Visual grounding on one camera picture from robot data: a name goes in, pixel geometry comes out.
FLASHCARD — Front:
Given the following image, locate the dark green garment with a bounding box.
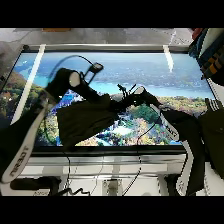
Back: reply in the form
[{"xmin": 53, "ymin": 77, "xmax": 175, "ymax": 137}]
[{"xmin": 55, "ymin": 94, "xmax": 120, "ymax": 150}]

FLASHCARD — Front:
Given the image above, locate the heap of clothes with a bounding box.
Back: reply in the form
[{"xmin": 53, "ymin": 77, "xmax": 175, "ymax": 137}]
[{"xmin": 188, "ymin": 27, "xmax": 224, "ymax": 87}]

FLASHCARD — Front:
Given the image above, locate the black cable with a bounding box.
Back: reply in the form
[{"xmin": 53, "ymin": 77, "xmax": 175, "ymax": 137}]
[
  {"xmin": 48, "ymin": 54, "xmax": 98, "ymax": 84},
  {"xmin": 61, "ymin": 149, "xmax": 91, "ymax": 197},
  {"xmin": 121, "ymin": 113, "xmax": 162, "ymax": 197}
]

